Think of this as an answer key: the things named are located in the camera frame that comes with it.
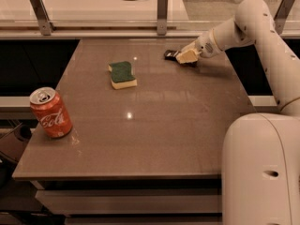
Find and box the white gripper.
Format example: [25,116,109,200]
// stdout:
[176,30,221,64]

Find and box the black rxbar chocolate bar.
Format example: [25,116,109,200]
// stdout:
[164,50,197,68]

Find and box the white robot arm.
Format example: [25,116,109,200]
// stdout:
[176,0,300,225]

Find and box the red coke can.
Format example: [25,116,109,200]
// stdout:
[29,87,72,138]

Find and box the green yellow sponge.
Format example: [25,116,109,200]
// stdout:
[108,61,137,90]

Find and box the grey cabinet drawer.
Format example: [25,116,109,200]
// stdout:
[36,188,222,216]

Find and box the dark chair at left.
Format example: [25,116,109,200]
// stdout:
[0,124,32,164]

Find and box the middle metal railing bracket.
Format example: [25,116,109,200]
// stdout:
[157,0,168,36]

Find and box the metal railing bracket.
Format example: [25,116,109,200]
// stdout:
[157,0,168,36]
[29,0,54,36]
[274,0,295,34]

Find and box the right metal railing bracket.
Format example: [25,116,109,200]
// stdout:
[274,0,295,34]

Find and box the left metal railing bracket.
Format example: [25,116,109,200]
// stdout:
[29,0,54,36]

